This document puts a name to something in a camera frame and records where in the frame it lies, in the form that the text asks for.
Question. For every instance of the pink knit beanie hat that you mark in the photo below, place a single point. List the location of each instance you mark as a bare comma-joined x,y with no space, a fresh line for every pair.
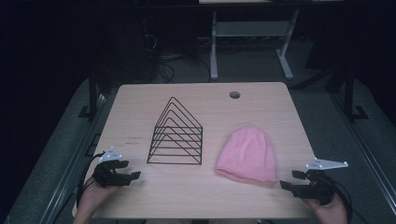
249,155

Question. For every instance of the grey aluminium frame rail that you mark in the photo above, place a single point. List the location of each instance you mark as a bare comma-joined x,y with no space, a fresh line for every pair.
67,183
370,161

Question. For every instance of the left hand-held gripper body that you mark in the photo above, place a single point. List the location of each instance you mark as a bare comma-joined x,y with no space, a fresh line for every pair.
104,175

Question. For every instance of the black metal frame post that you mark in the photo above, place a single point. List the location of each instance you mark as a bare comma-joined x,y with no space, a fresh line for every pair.
349,93
92,93

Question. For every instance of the white metal desk frame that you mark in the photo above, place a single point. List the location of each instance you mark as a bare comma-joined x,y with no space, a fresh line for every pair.
213,46

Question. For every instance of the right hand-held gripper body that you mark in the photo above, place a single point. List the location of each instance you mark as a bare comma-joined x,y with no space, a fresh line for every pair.
320,188

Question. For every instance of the person's right hand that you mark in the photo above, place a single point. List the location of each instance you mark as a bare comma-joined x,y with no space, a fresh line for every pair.
328,213

